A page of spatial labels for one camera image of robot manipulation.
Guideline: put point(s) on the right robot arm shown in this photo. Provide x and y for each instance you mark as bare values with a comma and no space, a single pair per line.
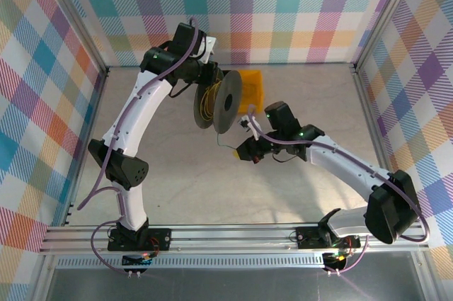
339,159

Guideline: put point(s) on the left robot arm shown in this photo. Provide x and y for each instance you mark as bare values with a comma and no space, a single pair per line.
141,102

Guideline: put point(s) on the yellow plastic bin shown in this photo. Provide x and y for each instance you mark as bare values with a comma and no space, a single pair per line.
253,83

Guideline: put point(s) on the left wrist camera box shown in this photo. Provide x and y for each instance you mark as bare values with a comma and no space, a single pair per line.
210,46

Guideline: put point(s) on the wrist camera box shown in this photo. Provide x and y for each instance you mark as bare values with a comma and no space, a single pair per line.
247,124
210,46

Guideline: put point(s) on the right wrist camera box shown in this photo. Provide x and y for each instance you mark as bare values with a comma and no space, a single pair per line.
247,124

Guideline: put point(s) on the aluminium mounting rail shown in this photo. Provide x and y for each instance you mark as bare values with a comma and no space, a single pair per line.
230,237

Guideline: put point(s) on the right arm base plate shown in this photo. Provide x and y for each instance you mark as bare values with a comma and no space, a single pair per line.
308,237

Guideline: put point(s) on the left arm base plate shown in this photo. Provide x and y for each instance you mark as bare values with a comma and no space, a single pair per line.
163,239

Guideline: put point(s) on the aluminium frame post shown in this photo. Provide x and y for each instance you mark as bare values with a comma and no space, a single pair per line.
385,17
76,21

